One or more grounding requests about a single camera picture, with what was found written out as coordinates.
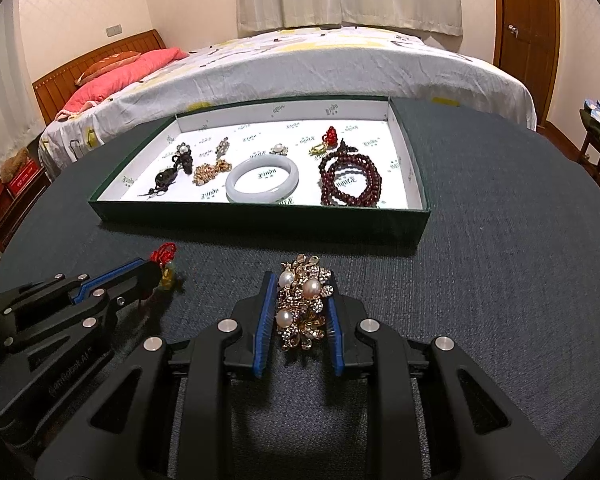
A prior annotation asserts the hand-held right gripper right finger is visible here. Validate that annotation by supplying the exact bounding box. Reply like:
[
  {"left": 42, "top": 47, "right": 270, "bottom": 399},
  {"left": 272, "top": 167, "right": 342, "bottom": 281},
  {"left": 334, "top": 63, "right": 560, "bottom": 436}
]
[{"left": 325, "top": 294, "right": 566, "bottom": 480}]

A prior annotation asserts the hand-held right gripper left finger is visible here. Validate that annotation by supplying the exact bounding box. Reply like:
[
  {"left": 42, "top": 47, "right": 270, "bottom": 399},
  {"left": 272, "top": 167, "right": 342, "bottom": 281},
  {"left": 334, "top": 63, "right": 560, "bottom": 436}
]
[{"left": 32, "top": 270, "right": 276, "bottom": 480}]

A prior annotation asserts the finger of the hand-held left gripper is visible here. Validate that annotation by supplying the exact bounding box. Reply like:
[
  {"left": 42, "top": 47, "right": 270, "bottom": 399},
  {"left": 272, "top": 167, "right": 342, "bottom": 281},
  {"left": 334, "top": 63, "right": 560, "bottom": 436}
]
[
  {"left": 0, "top": 258, "right": 154, "bottom": 314},
  {"left": 2, "top": 265, "right": 162, "bottom": 356}
]

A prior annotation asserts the red knot tassel charm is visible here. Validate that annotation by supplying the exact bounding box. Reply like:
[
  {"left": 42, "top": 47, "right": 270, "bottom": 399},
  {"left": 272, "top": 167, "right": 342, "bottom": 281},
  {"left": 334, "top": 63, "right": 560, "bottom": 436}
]
[{"left": 147, "top": 241, "right": 181, "bottom": 293}]

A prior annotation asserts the large gold pearl brooch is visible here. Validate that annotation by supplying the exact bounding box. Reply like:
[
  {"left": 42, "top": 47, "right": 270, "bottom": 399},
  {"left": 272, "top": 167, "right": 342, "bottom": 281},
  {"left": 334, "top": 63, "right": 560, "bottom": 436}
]
[{"left": 275, "top": 255, "right": 337, "bottom": 351}]

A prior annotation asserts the dark green shallow box tray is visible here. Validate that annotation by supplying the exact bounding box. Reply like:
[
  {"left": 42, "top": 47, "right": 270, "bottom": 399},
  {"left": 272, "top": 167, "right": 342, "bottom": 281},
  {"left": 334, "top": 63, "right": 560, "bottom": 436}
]
[{"left": 88, "top": 95, "right": 432, "bottom": 253}]

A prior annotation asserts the black cord pendant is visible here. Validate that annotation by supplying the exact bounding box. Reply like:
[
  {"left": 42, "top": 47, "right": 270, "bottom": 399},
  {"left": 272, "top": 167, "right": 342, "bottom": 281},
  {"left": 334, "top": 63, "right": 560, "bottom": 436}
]
[{"left": 137, "top": 169, "right": 178, "bottom": 198}]

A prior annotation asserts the white jade bangle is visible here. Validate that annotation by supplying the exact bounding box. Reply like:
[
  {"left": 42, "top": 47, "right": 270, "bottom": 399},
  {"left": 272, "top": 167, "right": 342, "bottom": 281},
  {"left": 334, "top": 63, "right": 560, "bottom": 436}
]
[{"left": 225, "top": 156, "right": 300, "bottom": 205}]

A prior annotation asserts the small red and gold charm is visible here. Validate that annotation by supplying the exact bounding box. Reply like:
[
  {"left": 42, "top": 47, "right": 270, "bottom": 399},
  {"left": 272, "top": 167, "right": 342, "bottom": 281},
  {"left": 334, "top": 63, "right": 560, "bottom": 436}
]
[{"left": 309, "top": 127, "right": 338, "bottom": 156}]

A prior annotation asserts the dark wooden nightstand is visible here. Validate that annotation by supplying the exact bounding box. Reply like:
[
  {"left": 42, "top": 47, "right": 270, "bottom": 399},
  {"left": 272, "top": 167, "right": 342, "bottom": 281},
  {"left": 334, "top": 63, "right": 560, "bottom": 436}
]
[{"left": 0, "top": 167, "right": 53, "bottom": 253}]

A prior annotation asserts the red box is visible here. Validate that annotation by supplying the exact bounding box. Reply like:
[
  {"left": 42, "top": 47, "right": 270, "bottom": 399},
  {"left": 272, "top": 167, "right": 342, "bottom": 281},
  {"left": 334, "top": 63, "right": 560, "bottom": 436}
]
[{"left": 0, "top": 159, "right": 41, "bottom": 198}]

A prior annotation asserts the small gold brooch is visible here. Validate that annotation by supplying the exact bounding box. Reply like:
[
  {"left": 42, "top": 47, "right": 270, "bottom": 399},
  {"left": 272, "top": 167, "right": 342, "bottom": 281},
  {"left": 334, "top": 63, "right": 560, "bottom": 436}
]
[{"left": 192, "top": 159, "right": 232, "bottom": 187}]

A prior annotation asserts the brown plush toy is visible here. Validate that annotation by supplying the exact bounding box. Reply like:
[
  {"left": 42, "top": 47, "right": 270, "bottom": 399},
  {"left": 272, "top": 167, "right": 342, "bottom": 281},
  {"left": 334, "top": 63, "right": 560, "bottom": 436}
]
[{"left": 0, "top": 149, "right": 31, "bottom": 181}]

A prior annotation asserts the pink blanket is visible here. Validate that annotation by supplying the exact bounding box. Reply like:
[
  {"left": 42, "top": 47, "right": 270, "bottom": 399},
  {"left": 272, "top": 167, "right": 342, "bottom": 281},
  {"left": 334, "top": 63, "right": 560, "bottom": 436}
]
[{"left": 55, "top": 47, "right": 190, "bottom": 121}]

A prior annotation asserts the wooden headboard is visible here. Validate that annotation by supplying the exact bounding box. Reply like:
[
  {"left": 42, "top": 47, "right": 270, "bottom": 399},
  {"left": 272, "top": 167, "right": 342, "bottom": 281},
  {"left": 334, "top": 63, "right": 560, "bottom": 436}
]
[{"left": 32, "top": 29, "right": 168, "bottom": 126}]

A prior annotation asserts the orange pillow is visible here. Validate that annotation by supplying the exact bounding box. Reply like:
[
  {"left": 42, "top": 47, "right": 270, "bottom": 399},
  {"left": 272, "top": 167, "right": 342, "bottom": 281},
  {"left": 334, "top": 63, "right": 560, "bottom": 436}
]
[{"left": 74, "top": 51, "right": 142, "bottom": 86}]

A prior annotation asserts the bed with patterned sheet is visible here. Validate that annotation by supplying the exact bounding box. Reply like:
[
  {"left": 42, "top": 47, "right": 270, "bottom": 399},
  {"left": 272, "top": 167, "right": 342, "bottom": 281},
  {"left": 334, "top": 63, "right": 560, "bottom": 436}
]
[{"left": 37, "top": 22, "right": 538, "bottom": 181}]

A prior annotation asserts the wooden chair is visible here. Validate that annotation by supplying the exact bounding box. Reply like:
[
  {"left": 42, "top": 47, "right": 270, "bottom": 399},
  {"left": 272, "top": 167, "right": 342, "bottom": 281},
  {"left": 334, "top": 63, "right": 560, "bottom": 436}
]
[{"left": 577, "top": 125, "right": 600, "bottom": 196}]

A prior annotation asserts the brown wooden door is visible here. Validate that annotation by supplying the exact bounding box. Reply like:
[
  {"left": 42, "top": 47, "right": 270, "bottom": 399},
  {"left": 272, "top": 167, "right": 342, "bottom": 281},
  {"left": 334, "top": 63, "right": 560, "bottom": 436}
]
[{"left": 492, "top": 0, "right": 563, "bottom": 128}]

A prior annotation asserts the dark red bead bracelet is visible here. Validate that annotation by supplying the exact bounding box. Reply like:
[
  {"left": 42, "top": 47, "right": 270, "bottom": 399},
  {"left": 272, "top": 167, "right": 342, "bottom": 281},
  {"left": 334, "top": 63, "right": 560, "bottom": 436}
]
[{"left": 319, "top": 142, "right": 383, "bottom": 207}]

